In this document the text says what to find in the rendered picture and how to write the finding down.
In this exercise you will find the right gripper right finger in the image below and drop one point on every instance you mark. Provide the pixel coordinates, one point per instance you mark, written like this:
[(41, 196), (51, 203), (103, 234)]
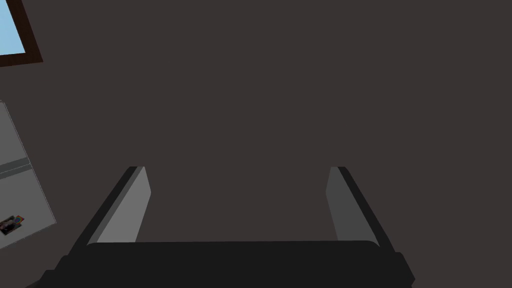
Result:
[(352, 212)]

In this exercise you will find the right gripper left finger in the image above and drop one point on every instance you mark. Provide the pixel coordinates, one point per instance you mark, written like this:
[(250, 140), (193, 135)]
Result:
[(124, 214)]

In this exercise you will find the grey refrigerator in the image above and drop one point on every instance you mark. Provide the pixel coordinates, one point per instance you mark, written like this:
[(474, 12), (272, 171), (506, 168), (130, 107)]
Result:
[(20, 188)]

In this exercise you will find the dark framed window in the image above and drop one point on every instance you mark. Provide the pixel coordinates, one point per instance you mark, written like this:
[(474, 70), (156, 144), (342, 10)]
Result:
[(10, 28)]

